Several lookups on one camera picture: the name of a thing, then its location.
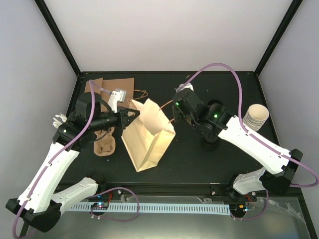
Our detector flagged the cream paper bag with handles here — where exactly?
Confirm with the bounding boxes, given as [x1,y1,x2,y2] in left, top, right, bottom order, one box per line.
[122,99,175,172]

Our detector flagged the brown cardboard cup carrier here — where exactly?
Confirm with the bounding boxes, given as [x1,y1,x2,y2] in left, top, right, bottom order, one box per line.
[93,127,116,157]

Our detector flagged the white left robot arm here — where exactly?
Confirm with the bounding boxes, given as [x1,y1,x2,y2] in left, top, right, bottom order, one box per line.
[5,92,140,233]

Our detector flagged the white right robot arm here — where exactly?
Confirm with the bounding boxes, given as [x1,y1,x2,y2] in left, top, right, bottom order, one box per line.
[172,88,303,201]

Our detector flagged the black coffee cup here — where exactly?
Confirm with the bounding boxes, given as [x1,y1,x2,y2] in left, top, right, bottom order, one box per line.
[207,99,223,107]

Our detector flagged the flat brown paper bag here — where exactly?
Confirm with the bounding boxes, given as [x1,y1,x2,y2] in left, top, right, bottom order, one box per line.
[84,78,103,94]

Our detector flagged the white stirrers in holder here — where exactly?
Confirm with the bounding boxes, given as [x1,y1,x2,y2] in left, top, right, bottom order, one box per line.
[52,114,67,128]

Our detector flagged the stack of white paper cups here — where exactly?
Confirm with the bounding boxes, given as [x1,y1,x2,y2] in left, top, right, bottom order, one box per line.
[243,104,270,131]

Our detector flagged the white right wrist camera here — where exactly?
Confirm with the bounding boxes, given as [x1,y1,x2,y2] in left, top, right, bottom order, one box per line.
[175,83,194,93]

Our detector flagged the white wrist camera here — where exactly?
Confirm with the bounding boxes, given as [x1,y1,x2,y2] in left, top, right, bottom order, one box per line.
[175,83,194,93]
[108,89,127,113]

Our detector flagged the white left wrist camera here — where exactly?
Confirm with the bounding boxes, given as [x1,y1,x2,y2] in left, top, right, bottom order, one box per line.
[108,89,127,113]

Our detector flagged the brown paper bag with handles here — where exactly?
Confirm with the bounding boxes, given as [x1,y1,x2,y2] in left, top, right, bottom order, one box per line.
[101,78,148,100]

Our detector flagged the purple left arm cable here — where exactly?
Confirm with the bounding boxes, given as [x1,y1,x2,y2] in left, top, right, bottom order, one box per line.
[13,79,140,239]

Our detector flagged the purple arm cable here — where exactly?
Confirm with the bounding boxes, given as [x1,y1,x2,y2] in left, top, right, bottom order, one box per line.
[13,79,140,239]
[181,62,319,222]

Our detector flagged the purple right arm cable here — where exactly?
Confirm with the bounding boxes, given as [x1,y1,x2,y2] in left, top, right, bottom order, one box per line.
[181,62,319,222]

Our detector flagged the white slotted cable duct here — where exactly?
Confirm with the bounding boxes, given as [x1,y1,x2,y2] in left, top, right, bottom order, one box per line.
[68,202,230,216]

